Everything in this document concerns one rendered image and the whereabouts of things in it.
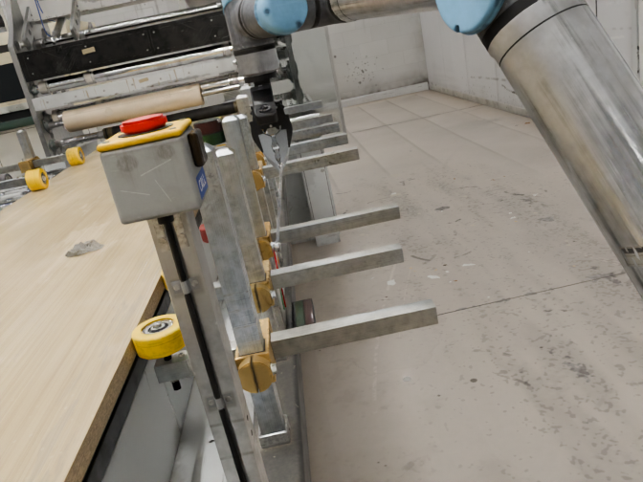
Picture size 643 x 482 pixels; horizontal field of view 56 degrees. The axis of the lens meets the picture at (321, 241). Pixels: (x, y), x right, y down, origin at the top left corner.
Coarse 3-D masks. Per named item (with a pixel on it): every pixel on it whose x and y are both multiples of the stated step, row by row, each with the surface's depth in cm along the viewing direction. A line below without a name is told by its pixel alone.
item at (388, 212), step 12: (396, 204) 140; (336, 216) 140; (348, 216) 139; (360, 216) 139; (372, 216) 139; (384, 216) 139; (396, 216) 139; (288, 228) 139; (300, 228) 138; (312, 228) 139; (324, 228) 139; (336, 228) 139; (348, 228) 139; (288, 240) 139
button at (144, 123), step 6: (156, 114) 53; (162, 114) 52; (126, 120) 52; (132, 120) 51; (138, 120) 50; (144, 120) 50; (150, 120) 51; (156, 120) 51; (162, 120) 51; (120, 126) 51; (126, 126) 50; (132, 126) 50; (138, 126) 50; (144, 126) 50; (150, 126) 50; (156, 126) 51; (162, 126) 52; (126, 132) 51; (132, 132) 51; (138, 132) 51
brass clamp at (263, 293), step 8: (264, 264) 118; (264, 280) 110; (256, 288) 108; (264, 288) 108; (272, 288) 113; (256, 296) 109; (264, 296) 108; (272, 296) 109; (256, 304) 109; (264, 304) 109; (272, 304) 111
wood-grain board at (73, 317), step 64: (64, 192) 217; (0, 256) 150; (64, 256) 139; (128, 256) 129; (0, 320) 108; (64, 320) 102; (128, 320) 96; (0, 384) 84; (64, 384) 80; (0, 448) 69; (64, 448) 67
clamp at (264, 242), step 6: (270, 228) 142; (270, 234) 137; (258, 240) 132; (264, 240) 132; (270, 240) 134; (258, 246) 132; (264, 246) 132; (270, 246) 132; (264, 252) 132; (270, 252) 132; (264, 258) 133
